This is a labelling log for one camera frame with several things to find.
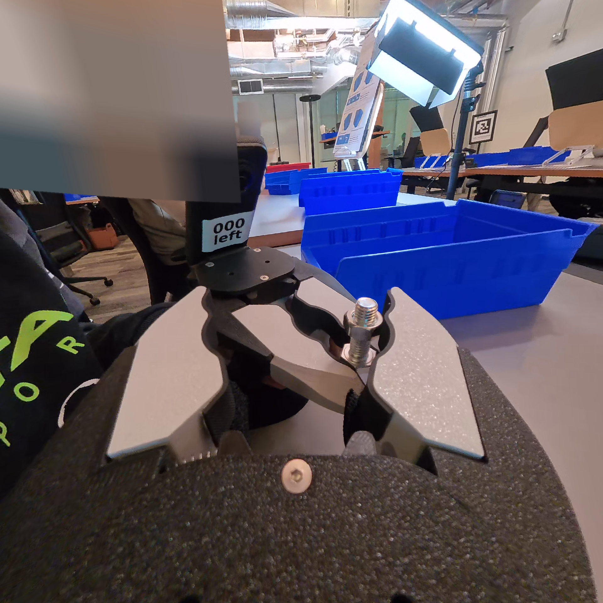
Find grey tool case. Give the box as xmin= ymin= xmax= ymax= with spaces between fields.
xmin=573 ymin=225 xmax=603 ymax=265

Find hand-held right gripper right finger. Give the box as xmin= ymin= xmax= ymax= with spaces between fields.
xmin=344 ymin=288 xmax=487 ymax=464

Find dark blue bag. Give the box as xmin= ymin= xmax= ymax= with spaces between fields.
xmin=488 ymin=189 xmax=528 ymax=210

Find person's left forearm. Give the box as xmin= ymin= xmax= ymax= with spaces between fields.
xmin=90 ymin=302 xmax=178 ymax=355

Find black printed shirt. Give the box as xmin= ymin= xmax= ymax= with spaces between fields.
xmin=0 ymin=203 xmax=172 ymax=491

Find black floor lamp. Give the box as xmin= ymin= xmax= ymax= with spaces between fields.
xmin=300 ymin=95 xmax=323 ymax=168

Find roll-up banner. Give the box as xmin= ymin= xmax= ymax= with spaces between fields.
xmin=333 ymin=38 xmax=385 ymax=161

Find black office chair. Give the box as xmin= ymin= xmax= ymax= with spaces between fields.
xmin=33 ymin=193 xmax=114 ymax=308

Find long wooden desk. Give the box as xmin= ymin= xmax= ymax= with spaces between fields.
xmin=401 ymin=165 xmax=603 ymax=204

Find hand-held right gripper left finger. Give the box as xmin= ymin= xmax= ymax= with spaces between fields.
xmin=106 ymin=286 xmax=236 ymax=462

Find studio light on stand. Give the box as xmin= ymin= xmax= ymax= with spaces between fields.
xmin=366 ymin=0 xmax=486 ymax=200

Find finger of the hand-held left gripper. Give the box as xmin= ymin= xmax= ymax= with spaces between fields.
xmin=288 ymin=278 xmax=370 ymax=373
xmin=229 ymin=309 xmax=366 ymax=415

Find silver hex bolt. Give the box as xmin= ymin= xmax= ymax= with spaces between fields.
xmin=340 ymin=296 xmax=379 ymax=368

